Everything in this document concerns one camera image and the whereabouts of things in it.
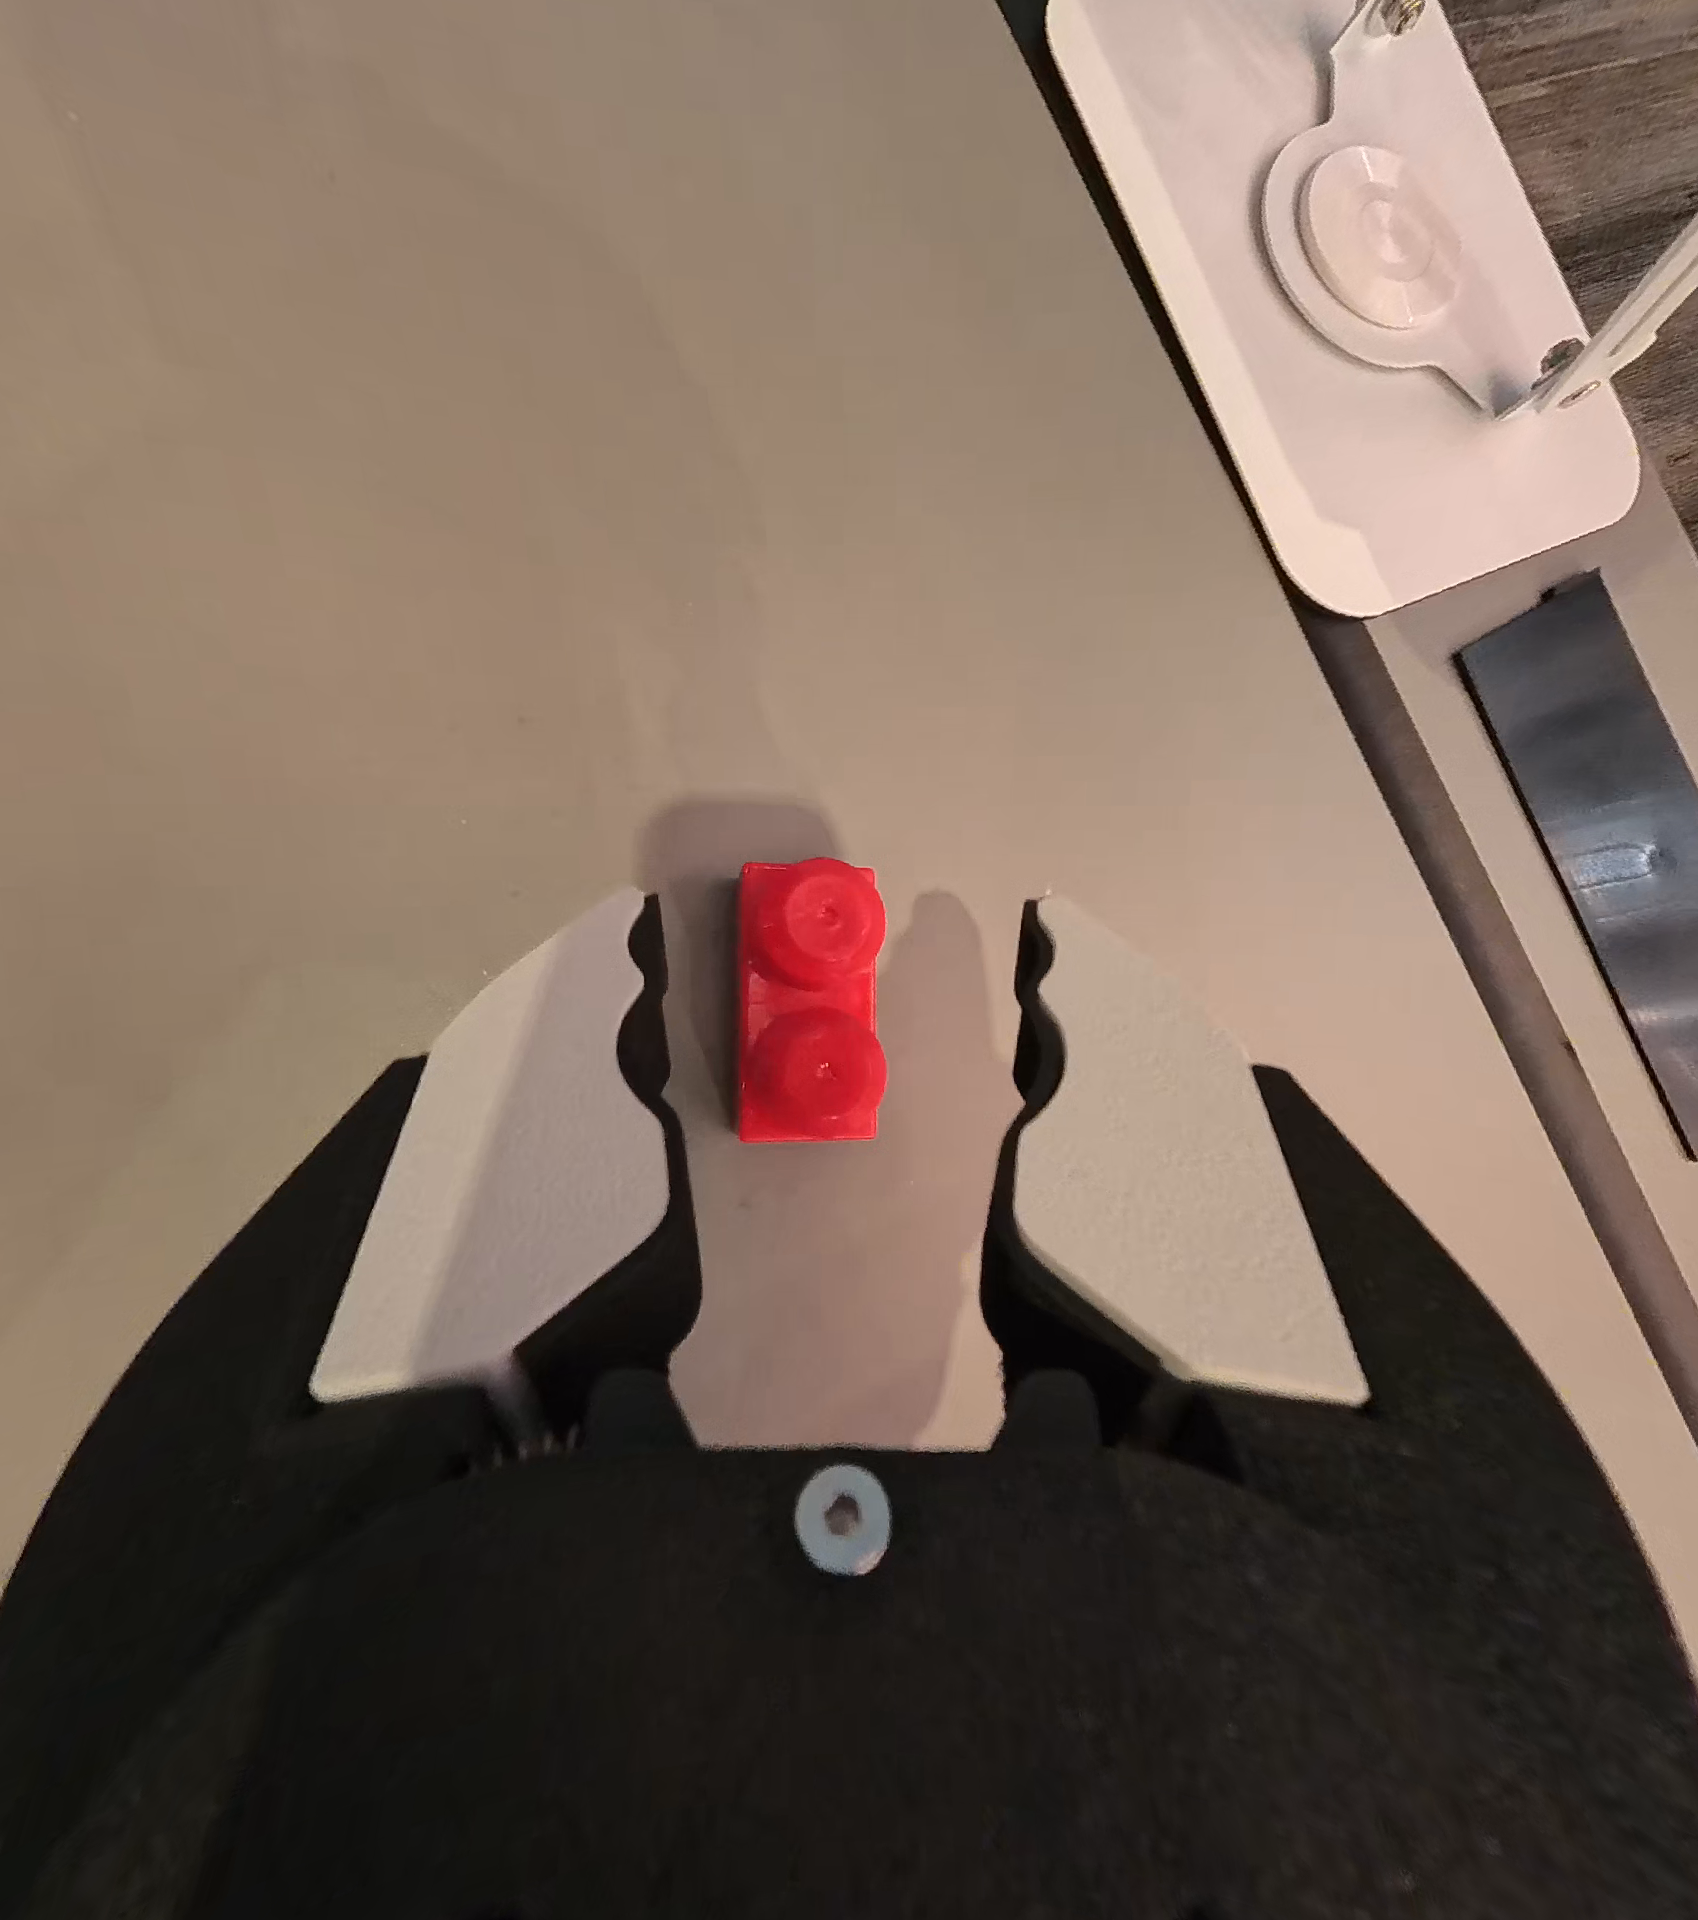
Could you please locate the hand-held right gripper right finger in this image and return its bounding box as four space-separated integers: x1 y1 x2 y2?
989 890 1380 1405

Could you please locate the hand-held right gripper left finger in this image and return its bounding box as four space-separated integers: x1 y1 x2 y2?
303 879 703 1422

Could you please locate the red two-stud toy brick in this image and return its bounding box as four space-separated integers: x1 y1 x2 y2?
734 851 889 1145

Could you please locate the grey desk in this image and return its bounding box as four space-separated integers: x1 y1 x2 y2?
0 0 1698 1652

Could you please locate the dark grey cable slot cover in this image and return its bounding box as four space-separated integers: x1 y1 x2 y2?
1458 571 1698 1162

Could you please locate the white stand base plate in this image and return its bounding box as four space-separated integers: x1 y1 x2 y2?
1043 0 1642 621

